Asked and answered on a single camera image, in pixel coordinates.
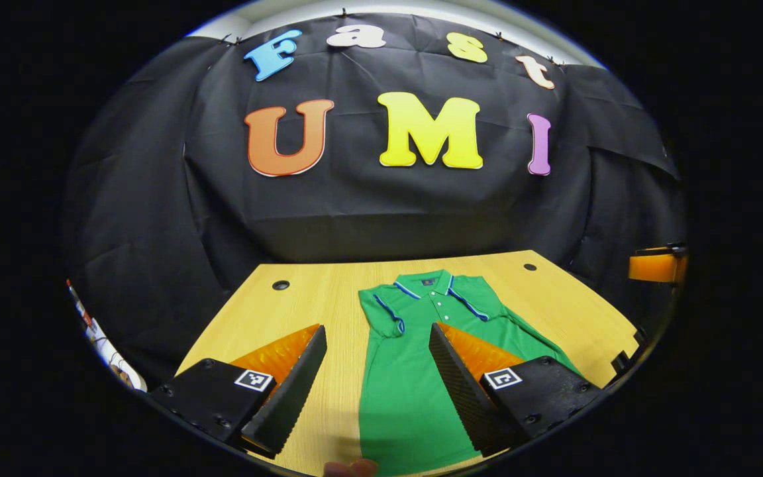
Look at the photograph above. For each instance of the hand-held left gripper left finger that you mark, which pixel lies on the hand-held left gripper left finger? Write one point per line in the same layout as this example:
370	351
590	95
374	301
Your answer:
292	391

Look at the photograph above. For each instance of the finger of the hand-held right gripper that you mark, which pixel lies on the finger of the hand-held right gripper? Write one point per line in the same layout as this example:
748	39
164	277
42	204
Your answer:
653	266

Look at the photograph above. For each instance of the black backdrop cloth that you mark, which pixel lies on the black backdrop cloth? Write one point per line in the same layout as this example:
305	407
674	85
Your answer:
368	212

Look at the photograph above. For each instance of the white printed board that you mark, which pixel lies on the white printed board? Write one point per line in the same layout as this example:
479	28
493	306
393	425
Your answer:
106	351

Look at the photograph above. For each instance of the green T-shirt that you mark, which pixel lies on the green T-shirt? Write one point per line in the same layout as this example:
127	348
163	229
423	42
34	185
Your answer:
401	384

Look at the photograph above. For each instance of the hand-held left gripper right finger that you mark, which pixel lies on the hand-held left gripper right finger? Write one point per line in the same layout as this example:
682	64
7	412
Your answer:
461	391

